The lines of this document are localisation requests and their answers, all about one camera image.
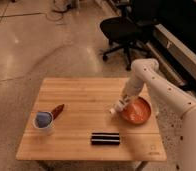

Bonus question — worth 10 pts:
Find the orange ceramic bowl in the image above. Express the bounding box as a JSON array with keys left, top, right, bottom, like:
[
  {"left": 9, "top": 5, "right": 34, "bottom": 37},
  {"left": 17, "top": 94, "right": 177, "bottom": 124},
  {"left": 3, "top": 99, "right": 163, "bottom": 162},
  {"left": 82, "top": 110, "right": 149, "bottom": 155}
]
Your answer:
[{"left": 121, "top": 97, "right": 151, "bottom": 125}]

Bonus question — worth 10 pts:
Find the black office chair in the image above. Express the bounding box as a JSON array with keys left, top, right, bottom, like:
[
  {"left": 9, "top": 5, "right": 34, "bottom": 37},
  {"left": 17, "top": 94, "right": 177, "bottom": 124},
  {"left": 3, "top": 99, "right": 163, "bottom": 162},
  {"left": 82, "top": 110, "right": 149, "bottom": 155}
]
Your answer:
[{"left": 100, "top": 0, "right": 162, "bottom": 71}]

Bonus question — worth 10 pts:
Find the red brown spoon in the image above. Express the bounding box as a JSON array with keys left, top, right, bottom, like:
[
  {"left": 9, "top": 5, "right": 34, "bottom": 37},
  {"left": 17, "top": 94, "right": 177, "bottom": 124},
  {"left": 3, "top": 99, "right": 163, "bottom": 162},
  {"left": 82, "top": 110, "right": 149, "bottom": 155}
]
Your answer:
[{"left": 52, "top": 104, "right": 64, "bottom": 119}]

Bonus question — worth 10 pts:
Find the white cup with blue cloth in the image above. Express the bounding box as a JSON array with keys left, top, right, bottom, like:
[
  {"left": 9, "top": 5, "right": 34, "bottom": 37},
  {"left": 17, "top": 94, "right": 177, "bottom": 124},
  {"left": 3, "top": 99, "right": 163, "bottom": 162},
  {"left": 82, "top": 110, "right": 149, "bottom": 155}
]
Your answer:
[{"left": 33, "top": 111, "right": 53, "bottom": 135}]

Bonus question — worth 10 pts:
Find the wooden table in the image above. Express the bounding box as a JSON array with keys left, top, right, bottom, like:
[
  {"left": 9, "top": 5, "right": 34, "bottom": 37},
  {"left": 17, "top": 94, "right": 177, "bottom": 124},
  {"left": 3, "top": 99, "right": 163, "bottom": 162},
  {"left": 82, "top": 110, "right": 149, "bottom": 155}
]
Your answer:
[{"left": 16, "top": 78, "right": 167, "bottom": 162}]

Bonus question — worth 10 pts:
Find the black rectangular case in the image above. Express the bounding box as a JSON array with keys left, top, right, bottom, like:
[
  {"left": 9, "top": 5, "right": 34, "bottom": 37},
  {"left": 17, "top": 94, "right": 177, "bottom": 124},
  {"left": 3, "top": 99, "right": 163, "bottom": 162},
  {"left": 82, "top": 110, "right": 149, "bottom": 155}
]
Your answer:
[{"left": 91, "top": 133, "right": 120, "bottom": 145}]

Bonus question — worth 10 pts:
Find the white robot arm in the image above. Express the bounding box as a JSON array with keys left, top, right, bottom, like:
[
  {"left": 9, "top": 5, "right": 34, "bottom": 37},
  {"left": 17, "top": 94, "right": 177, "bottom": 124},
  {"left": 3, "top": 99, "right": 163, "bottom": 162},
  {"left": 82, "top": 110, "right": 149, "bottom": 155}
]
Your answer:
[{"left": 121, "top": 58, "right": 196, "bottom": 171}]

